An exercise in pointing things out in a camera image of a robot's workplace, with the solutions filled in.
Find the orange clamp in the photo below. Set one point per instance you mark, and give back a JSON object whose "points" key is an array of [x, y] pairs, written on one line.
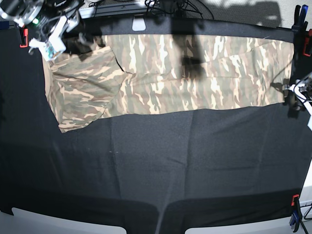
{"points": [[23, 37], [296, 216], [307, 48]]}

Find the orange clamp top left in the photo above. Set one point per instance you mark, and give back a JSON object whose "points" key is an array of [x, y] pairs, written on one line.
{"points": [[23, 37]]}

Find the blue clamp top right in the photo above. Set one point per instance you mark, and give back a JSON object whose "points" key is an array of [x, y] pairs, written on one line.
{"points": [[300, 25]]}

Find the black table cloth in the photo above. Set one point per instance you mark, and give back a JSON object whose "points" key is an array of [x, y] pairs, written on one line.
{"points": [[150, 174]]}

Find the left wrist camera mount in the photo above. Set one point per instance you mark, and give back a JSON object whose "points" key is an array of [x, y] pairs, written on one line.
{"points": [[300, 89]]}

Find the orange clamp top right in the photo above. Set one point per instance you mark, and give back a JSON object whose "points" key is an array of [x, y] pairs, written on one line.
{"points": [[307, 48]]}

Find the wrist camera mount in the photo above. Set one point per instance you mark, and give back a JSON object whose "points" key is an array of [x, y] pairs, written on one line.
{"points": [[300, 89], [51, 44]]}

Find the orange clamp bottom right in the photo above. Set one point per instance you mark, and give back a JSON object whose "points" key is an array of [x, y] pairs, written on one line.
{"points": [[296, 216]]}

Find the white tape patch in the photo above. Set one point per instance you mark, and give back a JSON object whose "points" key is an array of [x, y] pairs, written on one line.
{"points": [[138, 24]]}

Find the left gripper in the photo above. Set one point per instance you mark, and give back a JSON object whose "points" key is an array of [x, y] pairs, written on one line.
{"points": [[294, 104]]}

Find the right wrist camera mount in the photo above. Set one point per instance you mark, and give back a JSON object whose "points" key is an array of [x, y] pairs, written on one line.
{"points": [[51, 44]]}

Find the camouflage t-shirt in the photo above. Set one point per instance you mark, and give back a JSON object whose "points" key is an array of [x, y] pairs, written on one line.
{"points": [[152, 74]]}

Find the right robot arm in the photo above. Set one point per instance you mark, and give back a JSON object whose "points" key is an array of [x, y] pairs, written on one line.
{"points": [[35, 13]]}

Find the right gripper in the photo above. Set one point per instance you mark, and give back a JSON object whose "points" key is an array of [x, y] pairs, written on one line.
{"points": [[78, 44]]}

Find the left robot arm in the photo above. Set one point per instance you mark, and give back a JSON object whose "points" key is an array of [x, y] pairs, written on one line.
{"points": [[310, 88]]}

